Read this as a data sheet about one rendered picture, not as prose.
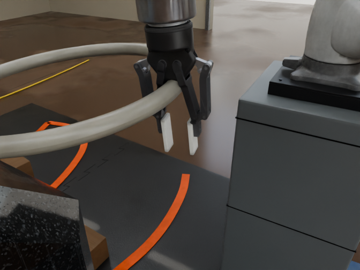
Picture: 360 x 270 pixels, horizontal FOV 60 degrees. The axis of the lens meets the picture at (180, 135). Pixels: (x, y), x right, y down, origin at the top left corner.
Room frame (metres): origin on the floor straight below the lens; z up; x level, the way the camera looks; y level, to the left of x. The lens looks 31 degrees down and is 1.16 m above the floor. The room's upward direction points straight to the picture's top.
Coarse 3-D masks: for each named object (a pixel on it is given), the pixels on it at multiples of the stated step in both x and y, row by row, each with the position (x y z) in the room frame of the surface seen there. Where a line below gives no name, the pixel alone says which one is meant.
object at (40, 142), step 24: (72, 48) 0.79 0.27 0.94; (96, 48) 0.79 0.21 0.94; (120, 48) 0.77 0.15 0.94; (144, 48) 0.73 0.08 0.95; (0, 72) 0.68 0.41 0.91; (168, 96) 0.44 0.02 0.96; (96, 120) 0.37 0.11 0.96; (120, 120) 0.37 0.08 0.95; (0, 144) 0.33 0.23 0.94; (24, 144) 0.33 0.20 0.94; (48, 144) 0.33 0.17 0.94; (72, 144) 0.34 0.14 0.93
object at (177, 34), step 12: (192, 24) 0.49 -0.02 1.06; (156, 36) 0.46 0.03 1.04; (168, 36) 0.46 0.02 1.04; (180, 36) 0.46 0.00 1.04; (192, 36) 0.49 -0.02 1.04; (156, 48) 0.46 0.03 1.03; (168, 48) 0.46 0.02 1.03; (180, 48) 0.46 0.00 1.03; (192, 48) 0.48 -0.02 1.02; (156, 60) 0.49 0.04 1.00; (168, 60) 0.49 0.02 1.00; (180, 60) 0.48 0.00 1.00; (192, 60) 0.47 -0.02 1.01; (156, 72) 0.49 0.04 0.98; (168, 72) 0.49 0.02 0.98
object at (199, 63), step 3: (198, 60) 0.48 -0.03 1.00; (201, 60) 0.48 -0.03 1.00; (204, 60) 0.48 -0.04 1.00; (195, 63) 0.48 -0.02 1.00; (198, 63) 0.48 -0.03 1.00; (201, 63) 0.47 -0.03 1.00; (204, 63) 0.47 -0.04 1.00; (210, 63) 0.47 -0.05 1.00; (198, 66) 0.48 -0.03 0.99; (201, 66) 0.47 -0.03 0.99; (198, 69) 0.48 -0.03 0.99; (198, 72) 0.47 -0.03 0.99
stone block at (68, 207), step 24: (0, 168) 0.64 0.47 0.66; (0, 192) 0.47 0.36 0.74; (24, 192) 0.51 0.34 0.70; (48, 192) 0.57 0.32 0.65; (0, 216) 0.43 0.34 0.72; (24, 216) 0.46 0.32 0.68; (48, 216) 0.50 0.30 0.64; (72, 216) 0.55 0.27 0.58; (0, 240) 0.39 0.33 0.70; (24, 240) 0.42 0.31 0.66; (48, 240) 0.45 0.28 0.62; (72, 240) 0.50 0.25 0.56; (0, 264) 0.37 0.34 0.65; (24, 264) 0.40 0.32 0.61; (48, 264) 0.44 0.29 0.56; (72, 264) 0.48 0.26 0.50
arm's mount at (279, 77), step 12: (276, 72) 0.88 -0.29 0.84; (288, 72) 0.88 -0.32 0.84; (276, 84) 0.80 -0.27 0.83; (288, 84) 0.79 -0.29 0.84; (300, 84) 0.79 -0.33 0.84; (312, 84) 0.79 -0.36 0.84; (288, 96) 0.78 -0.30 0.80; (300, 96) 0.77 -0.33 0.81; (312, 96) 0.76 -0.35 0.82; (324, 96) 0.74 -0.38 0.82; (336, 96) 0.73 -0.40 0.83; (348, 96) 0.72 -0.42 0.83; (348, 108) 0.71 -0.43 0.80
